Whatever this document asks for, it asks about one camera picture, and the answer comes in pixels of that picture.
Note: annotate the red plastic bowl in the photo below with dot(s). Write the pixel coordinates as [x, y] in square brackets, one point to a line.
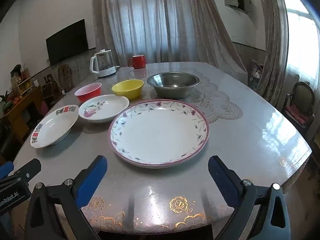
[88, 91]

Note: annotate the white plate red characters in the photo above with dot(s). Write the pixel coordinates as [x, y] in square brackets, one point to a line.
[54, 127]

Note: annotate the wooden carved chair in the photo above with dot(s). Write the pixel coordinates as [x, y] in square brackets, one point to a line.
[65, 78]

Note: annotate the grey side curtain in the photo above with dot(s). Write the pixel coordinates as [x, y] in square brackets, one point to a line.
[277, 44]

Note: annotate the wooden shelf with items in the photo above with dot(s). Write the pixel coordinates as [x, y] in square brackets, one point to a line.
[21, 81]

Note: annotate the yellow plastic bowl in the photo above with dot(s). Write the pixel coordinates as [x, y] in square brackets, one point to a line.
[130, 89]

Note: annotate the stainless steel bowl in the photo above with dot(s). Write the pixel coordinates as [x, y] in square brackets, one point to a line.
[173, 85]

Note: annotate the white glass electric kettle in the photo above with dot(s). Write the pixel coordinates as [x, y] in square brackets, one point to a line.
[102, 64]

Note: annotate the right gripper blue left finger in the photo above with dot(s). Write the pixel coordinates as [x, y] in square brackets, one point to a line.
[42, 219]

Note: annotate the large pink-rimmed floral plate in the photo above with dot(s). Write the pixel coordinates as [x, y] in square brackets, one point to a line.
[158, 133]

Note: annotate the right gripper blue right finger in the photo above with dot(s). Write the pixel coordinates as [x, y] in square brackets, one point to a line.
[272, 220]

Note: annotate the red enamel mug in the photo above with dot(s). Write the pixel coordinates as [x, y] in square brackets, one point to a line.
[137, 62]

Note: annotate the wooden sideboard cabinet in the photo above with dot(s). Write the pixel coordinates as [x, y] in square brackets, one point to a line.
[14, 118]

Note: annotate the lace table doily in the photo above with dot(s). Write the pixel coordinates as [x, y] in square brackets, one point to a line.
[214, 96]

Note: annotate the black wall television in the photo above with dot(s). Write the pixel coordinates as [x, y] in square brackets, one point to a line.
[68, 42]

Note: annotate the grey lace window curtain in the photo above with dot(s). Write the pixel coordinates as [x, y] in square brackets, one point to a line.
[166, 31]

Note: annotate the white plate pink roses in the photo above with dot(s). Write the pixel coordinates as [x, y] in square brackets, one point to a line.
[103, 108]

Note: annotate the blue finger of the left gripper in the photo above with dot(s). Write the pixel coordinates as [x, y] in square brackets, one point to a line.
[5, 169]
[29, 170]

